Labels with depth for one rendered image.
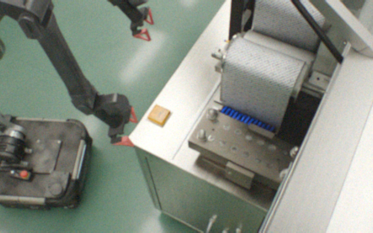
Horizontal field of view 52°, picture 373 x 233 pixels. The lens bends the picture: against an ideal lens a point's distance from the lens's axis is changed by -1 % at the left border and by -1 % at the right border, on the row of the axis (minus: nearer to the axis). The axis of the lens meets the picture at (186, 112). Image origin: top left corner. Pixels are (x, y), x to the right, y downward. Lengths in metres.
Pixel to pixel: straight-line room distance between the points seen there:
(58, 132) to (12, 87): 0.78
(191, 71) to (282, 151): 0.57
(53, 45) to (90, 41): 2.15
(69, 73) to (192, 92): 0.68
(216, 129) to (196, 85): 0.33
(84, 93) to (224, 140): 0.52
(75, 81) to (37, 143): 1.34
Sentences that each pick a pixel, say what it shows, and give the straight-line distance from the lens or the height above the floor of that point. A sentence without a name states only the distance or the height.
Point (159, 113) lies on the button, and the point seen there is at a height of 0.92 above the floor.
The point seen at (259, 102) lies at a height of 1.14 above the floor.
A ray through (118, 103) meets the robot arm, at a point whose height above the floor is 1.26.
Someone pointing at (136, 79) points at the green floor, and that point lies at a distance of 2.88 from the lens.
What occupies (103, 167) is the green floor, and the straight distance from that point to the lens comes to 2.56.
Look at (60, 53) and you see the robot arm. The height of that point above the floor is 1.50.
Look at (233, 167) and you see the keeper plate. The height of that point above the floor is 1.02.
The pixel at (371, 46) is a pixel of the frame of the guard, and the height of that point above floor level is 1.68.
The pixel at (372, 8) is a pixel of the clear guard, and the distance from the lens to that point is 0.93.
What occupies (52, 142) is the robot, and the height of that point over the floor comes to 0.26.
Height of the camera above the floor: 2.27
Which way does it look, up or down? 58 degrees down
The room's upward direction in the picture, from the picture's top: 4 degrees counter-clockwise
